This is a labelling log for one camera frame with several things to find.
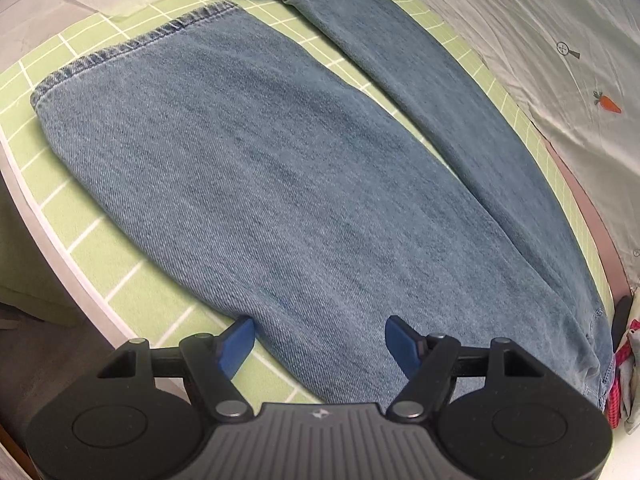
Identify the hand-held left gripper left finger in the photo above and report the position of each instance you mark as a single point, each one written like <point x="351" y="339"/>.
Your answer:
<point x="236" y="347"/>

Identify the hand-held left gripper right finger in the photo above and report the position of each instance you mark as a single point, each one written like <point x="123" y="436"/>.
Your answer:
<point x="402" y="347"/>

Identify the blue denim jeans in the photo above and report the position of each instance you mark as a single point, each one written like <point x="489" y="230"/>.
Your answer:
<point x="280" y="185"/>

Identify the green grid mat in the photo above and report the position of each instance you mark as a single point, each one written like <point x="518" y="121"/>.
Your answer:
<point x="75" y="200"/>

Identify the red checked folded garment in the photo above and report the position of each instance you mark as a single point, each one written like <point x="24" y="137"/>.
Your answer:
<point x="614" y="405"/>

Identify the grey folded shirt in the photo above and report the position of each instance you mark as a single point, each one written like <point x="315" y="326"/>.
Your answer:
<point x="634" y="387"/>

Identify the carrot print white sheet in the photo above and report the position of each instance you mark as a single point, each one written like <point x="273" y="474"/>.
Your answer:
<point x="565" y="85"/>

